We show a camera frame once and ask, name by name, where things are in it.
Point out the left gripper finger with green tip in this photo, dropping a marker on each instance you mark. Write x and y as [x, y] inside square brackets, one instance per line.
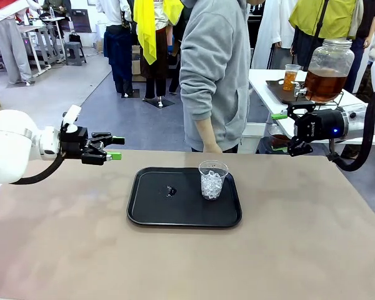
[95, 156]
[107, 138]

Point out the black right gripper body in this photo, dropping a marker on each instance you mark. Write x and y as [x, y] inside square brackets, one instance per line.
[325, 125]

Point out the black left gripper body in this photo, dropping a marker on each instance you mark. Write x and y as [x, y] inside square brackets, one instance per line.
[73, 143]

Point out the right gripper finger with green tip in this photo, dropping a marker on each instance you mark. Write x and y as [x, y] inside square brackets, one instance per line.
[300, 107]
[300, 147]

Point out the tall clear plastic cup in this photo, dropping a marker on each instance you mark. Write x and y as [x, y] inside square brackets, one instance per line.
[291, 79]

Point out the glass tea dispenser jar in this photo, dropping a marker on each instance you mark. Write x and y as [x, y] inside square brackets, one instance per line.
[328, 75]

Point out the short clear plastic cup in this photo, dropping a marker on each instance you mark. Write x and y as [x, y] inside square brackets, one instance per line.
[212, 186]

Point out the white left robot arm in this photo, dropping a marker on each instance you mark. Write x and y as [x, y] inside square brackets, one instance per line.
[6, 147]

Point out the person's right forearm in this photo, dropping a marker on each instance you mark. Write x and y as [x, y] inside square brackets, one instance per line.
[206, 131]

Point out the person's right hand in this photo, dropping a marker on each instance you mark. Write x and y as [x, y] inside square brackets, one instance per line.
[212, 148]

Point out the clear drip bowl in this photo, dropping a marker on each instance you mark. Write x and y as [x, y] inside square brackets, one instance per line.
[278, 137]

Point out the black tray under dispenser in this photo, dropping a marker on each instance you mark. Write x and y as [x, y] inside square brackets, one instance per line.
[276, 90]

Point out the white plastic bin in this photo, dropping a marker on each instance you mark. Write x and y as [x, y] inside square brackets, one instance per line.
[253, 134]

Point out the mannequin in dark trousers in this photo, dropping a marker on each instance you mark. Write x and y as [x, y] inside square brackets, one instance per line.
[157, 75]

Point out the small melted ice bits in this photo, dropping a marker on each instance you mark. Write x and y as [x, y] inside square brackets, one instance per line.
[171, 191]

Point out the mannequin with navy skirt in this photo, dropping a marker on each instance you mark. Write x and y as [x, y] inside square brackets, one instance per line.
[118, 53]

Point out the grey plastic stool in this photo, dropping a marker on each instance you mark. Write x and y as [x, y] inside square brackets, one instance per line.
[75, 53]

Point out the mannequin with yellow-green jacket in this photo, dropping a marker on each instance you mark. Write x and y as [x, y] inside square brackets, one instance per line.
[325, 18]

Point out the person in grey hoodie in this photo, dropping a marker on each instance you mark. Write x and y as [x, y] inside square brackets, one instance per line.
[212, 68]

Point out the black bag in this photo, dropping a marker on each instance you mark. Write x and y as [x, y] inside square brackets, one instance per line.
[75, 38]

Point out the large black serving tray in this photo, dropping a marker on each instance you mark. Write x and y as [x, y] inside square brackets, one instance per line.
[187, 212]

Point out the yellow scarf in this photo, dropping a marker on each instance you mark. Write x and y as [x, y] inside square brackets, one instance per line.
[145, 34]

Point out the bystander in grey trousers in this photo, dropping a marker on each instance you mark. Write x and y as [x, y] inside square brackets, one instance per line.
[12, 47]

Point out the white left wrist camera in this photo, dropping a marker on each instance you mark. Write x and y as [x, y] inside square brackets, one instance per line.
[72, 115]

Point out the white frame workbench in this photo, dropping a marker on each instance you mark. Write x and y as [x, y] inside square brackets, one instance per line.
[40, 40]

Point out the dark wall screen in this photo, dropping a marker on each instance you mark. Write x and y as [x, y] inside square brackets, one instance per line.
[81, 20]

